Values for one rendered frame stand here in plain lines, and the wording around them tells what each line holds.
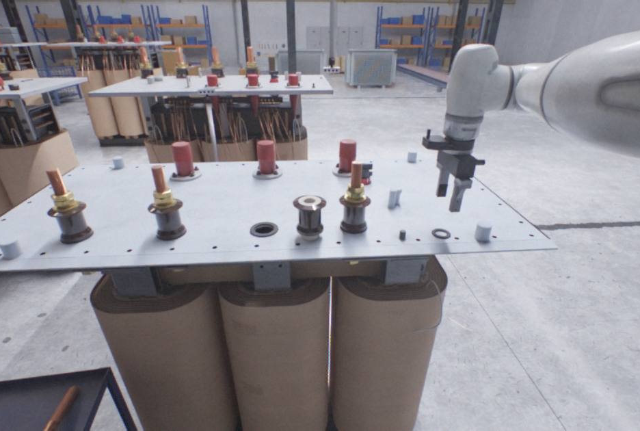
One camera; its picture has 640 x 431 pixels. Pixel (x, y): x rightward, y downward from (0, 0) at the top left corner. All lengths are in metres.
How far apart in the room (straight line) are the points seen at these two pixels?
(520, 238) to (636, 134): 0.81
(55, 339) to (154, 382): 1.65
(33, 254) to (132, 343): 0.45
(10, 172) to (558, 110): 3.31
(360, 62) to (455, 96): 12.26
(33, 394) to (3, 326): 1.98
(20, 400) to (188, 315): 0.55
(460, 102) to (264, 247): 0.61
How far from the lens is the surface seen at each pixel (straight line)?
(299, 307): 1.22
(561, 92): 0.44
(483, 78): 0.91
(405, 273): 1.23
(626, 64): 0.39
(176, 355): 1.43
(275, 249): 0.96
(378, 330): 1.34
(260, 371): 1.45
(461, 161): 0.92
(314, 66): 12.96
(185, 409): 1.68
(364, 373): 1.52
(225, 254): 0.97
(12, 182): 3.42
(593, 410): 2.73
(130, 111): 7.00
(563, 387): 2.75
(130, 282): 1.29
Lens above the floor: 1.89
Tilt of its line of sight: 28 degrees down
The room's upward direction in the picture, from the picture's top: straight up
